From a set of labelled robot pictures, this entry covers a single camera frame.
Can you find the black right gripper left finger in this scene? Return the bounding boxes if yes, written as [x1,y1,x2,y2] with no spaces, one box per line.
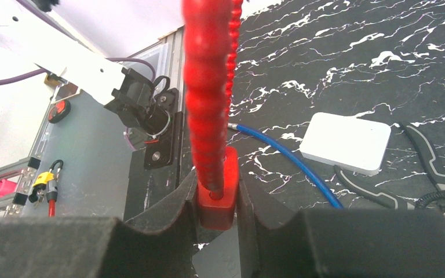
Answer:
[0,172,197,277]

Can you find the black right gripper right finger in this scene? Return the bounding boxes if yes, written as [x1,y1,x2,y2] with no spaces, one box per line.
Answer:
[237,182,445,277]

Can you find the red cable lock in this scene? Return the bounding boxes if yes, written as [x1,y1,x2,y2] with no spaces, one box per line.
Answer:
[182,1,239,231]

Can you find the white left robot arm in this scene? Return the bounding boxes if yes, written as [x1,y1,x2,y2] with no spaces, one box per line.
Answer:
[0,1,172,137]

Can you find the black flat box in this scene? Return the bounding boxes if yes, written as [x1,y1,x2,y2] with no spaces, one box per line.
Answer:
[192,226,242,278]

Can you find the white rectangular box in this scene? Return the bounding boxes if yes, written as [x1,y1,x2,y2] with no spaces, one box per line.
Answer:
[299,112,391,176]

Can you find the black grey pliers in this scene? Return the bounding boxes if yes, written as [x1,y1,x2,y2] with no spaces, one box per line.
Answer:
[334,122,445,219]

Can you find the red black round button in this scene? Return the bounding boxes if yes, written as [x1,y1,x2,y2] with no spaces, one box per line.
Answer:
[48,100,71,124]

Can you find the yellow padlock red cable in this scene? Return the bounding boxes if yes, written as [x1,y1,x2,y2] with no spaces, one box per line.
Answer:
[27,159,64,218]

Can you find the blue cable lock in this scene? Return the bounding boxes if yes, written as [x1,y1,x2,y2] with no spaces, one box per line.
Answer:
[227,123,344,210]

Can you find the aluminium frame rail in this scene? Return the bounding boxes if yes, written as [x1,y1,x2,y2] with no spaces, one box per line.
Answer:
[0,96,77,217]

